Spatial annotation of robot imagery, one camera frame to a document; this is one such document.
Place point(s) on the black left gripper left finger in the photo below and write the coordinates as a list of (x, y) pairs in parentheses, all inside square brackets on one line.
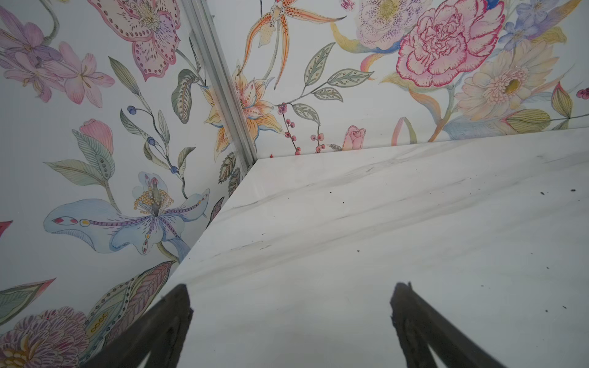
[(155, 340)]

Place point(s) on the aluminium corner post left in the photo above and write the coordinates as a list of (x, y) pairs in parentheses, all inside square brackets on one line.
[(207, 40)]

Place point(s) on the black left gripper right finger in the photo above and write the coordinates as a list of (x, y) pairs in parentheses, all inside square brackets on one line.
[(424, 333)]

